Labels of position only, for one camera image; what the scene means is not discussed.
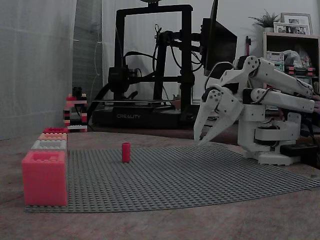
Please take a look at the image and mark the grey brick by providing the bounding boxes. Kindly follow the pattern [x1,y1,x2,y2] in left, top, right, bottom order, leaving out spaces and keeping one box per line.
[30,139,69,153]

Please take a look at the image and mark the wooden shelf unit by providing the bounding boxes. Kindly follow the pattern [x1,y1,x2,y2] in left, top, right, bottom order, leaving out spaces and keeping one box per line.
[262,31,320,102]

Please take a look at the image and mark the dark red brick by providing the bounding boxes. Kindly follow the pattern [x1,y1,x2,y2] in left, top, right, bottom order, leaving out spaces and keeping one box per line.
[42,126,70,135]

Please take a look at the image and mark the small potted green plant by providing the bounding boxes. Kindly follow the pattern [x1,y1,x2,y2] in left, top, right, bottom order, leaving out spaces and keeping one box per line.
[248,9,281,34]

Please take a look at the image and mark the grey Lego baseplate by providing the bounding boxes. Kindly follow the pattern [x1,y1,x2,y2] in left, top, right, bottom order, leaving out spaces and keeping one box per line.
[24,143,320,214]

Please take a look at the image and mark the white sheer curtain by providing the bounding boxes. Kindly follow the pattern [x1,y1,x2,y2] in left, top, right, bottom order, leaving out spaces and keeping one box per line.
[0,0,78,141]

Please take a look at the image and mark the black Creality 3D printer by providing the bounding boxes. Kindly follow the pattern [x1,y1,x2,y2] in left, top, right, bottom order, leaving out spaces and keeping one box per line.
[90,3,199,130]

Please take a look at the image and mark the red white block tower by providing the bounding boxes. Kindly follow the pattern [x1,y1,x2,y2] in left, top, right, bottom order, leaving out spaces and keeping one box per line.
[62,92,89,133]

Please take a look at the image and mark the orange brick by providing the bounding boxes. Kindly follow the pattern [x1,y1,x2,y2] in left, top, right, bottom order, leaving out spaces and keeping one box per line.
[37,132,69,141]

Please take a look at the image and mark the large pink brick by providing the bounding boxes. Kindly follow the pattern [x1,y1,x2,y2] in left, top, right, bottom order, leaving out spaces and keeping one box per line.
[21,150,69,207]

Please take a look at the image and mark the large white picture frame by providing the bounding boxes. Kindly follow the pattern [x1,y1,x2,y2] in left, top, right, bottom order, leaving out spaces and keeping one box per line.
[280,12,314,36]

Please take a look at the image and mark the small red brick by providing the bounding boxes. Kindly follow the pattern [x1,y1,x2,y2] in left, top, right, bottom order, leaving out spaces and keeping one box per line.
[121,142,132,164]

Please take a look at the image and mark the black computer monitor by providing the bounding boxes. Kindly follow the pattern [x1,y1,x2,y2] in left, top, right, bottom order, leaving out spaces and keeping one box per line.
[200,0,239,77]

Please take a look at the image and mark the small white picture frame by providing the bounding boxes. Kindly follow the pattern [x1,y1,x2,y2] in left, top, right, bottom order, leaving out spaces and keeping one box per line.
[272,21,311,36]

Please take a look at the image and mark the clear plastic bag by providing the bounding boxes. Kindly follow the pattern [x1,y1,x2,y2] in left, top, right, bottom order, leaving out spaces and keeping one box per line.
[281,49,302,69]

